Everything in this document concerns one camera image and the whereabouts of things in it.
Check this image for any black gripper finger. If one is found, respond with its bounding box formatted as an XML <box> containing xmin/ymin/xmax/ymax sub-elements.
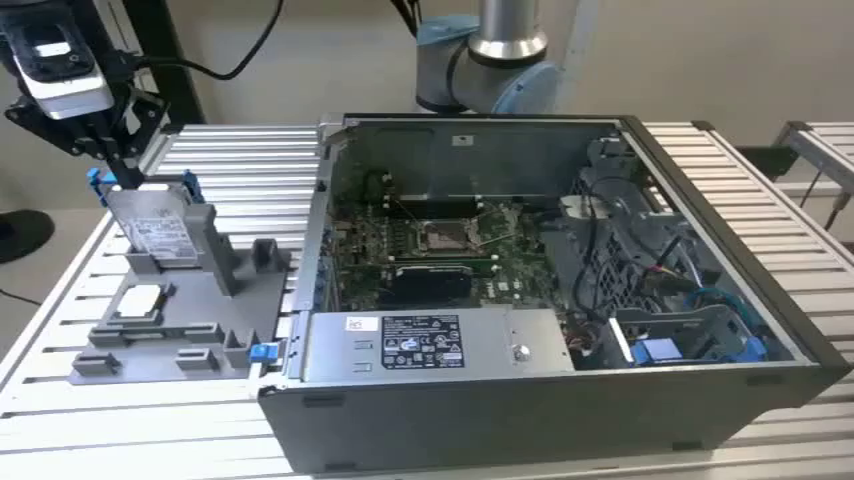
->
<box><xmin>104</xmin><ymin>142</ymin><xmax>146</xmax><ymax>191</ymax></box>

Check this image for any hard disk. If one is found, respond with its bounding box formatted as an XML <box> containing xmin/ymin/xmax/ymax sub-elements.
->
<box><xmin>85</xmin><ymin>168</ymin><xmax>206</xmax><ymax>267</ymax></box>

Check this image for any grey metal disk bay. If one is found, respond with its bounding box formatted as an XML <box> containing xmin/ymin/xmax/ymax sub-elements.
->
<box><xmin>539</xmin><ymin>137</ymin><xmax>766</xmax><ymax>362</ymax></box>

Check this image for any black round stand base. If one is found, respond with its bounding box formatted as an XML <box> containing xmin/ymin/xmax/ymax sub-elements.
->
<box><xmin>0</xmin><ymin>209</ymin><xmax>56</xmax><ymax>264</ymax></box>

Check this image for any silver CPU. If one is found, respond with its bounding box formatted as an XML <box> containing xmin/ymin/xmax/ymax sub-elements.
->
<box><xmin>115</xmin><ymin>285</ymin><xmax>166</xmax><ymax>319</ymax></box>

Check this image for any grey parts rack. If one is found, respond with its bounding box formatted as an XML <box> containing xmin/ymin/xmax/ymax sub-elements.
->
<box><xmin>69</xmin><ymin>202</ymin><xmax>299</xmax><ymax>387</ymax></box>

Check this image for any locking lever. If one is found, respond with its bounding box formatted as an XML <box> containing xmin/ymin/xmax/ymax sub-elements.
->
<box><xmin>395</xmin><ymin>198</ymin><xmax>430</xmax><ymax>225</ymax></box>

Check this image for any silver power supply unit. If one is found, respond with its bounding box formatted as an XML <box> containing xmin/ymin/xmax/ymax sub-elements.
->
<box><xmin>302</xmin><ymin>307</ymin><xmax>578</xmax><ymax>384</ymax></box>

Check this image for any CPU socket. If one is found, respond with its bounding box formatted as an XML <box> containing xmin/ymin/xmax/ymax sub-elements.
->
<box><xmin>412</xmin><ymin>217</ymin><xmax>483</xmax><ymax>254</ymax></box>

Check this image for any black graphics card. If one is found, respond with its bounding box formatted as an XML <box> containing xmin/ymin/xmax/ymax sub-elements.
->
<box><xmin>390</xmin><ymin>264</ymin><xmax>476</xmax><ymax>307</ymax></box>

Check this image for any green motherboard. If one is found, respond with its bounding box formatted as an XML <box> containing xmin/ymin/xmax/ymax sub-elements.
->
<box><xmin>326</xmin><ymin>199</ymin><xmax>570</xmax><ymax>311</ymax></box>

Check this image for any black open PC case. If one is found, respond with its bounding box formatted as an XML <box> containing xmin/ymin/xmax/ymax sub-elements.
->
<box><xmin>256</xmin><ymin>112</ymin><xmax>853</xmax><ymax>474</ymax></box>

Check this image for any blue carrier in bay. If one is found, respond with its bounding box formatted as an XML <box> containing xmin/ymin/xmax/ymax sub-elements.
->
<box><xmin>629</xmin><ymin>338</ymin><xmax>687</xmax><ymax>365</ymax></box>

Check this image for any metal slat side table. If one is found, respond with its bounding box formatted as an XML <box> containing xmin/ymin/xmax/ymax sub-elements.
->
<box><xmin>773</xmin><ymin>119</ymin><xmax>854</xmax><ymax>202</ymax></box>

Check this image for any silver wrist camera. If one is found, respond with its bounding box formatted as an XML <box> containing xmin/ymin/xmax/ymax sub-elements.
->
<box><xmin>0</xmin><ymin>24</ymin><xmax>117</xmax><ymax>121</ymax></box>

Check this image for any black upright post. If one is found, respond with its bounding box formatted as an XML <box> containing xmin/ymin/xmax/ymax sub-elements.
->
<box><xmin>85</xmin><ymin>0</ymin><xmax>210</xmax><ymax>126</ymax></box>

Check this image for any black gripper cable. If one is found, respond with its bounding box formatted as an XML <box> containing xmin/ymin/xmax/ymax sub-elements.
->
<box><xmin>136</xmin><ymin>0</ymin><xmax>287</xmax><ymax>82</ymax></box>

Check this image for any black floor cable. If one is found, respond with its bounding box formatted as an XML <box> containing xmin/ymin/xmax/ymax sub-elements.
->
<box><xmin>0</xmin><ymin>287</ymin><xmax>43</xmax><ymax>307</ymax></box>

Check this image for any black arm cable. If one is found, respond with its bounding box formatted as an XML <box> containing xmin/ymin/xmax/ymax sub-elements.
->
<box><xmin>390</xmin><ymin>0</ymin><xmax>423</xmax><ymax>32</ymax></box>

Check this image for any black wire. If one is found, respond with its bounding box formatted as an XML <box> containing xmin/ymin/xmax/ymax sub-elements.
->
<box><xmin>571</xmin><ymin>174</ymin><xmax>646</xmax><ymax>314</ymax></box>

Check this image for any blue wire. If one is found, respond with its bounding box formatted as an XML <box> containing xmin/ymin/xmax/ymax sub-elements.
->
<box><xmin>685</xmin><ymin>286</ymin><xmax>770</xmax><ymax>352</ymax></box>

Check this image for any black table bracket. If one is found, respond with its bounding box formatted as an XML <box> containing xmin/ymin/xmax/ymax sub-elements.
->
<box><xmin>733</xmin><ymin>144</ymin><xmax>801</xmax><ymax>177</ymax></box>

